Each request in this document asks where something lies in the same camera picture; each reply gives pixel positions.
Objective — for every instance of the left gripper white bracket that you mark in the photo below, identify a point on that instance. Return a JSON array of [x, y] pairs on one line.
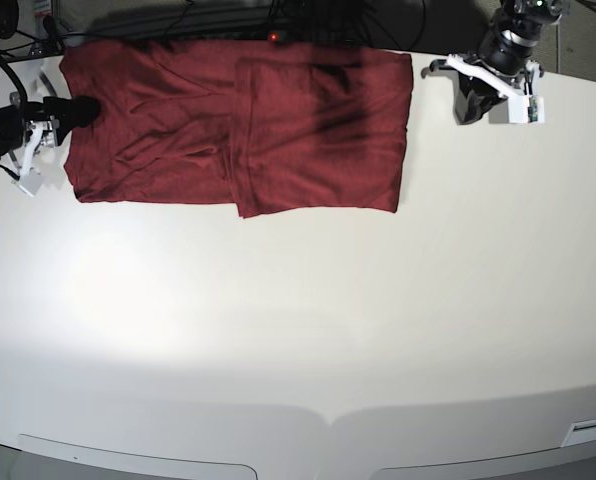
[[480, 90]]

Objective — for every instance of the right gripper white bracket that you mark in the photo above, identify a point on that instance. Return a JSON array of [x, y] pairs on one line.
[[40, 150]]

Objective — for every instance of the dark red long-sleeve shirt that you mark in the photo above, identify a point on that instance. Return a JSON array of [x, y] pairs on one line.
[[266, 127]]

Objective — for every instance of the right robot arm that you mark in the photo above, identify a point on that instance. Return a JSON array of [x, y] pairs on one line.
[[15, 116]]

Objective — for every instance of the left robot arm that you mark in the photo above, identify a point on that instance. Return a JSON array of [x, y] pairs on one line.
[[500, 70]]

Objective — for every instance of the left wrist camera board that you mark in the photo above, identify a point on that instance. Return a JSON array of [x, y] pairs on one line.
[[534, 109]]

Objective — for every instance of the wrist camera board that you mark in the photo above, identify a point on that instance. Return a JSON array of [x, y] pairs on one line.
[[534, 109], [30, 184]]

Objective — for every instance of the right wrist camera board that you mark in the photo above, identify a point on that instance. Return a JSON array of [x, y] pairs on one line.
[[30, 184]]

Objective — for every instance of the white power strip red switch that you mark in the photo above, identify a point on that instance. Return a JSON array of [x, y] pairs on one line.
[[273, 36]]

